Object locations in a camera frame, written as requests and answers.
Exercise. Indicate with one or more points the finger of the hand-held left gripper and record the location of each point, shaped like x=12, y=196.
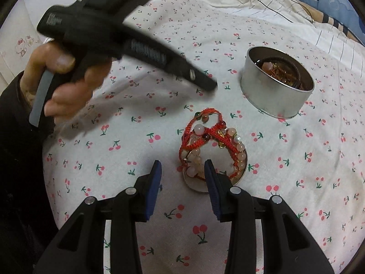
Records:
x=171, y=60

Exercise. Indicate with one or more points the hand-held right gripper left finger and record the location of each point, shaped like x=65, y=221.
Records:
x=152, y=188

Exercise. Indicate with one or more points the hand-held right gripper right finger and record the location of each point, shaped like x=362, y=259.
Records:
x=212, y=188

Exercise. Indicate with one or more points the silver tin lid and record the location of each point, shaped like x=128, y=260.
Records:
x=194, y=187

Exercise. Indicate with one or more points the round metal tin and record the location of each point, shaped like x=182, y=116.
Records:
x=271, y=102

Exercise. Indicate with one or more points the person's left forearm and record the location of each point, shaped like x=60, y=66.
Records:
x=17, y=162

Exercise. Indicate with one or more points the person's left hand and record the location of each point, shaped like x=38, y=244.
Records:
x=71, y=97

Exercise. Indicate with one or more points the cherry print blanket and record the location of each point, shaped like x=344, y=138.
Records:
x=171, y=228

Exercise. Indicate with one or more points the white cartoon print fabric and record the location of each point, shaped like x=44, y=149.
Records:
x=25, y=45

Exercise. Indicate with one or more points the beige striped pillow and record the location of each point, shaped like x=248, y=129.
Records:
x=328, y=17

